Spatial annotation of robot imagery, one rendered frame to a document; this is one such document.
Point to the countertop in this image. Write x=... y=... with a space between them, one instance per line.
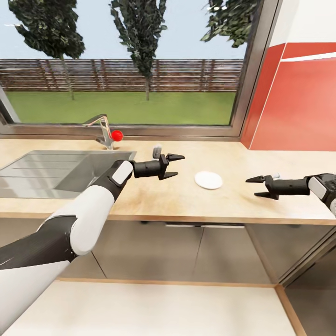
x=180 y=198
x=311 y=162

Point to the drop in sink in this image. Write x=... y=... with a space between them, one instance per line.
x=61 y=174

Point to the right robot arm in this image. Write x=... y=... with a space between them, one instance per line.
x=323 y=186

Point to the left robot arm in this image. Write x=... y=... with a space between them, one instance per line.
x=29 y=265

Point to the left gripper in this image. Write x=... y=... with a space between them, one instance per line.
x=158 y=168

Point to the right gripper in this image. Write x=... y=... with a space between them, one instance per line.
x=275 y=188

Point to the saucer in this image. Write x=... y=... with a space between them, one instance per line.
x=209 y=180

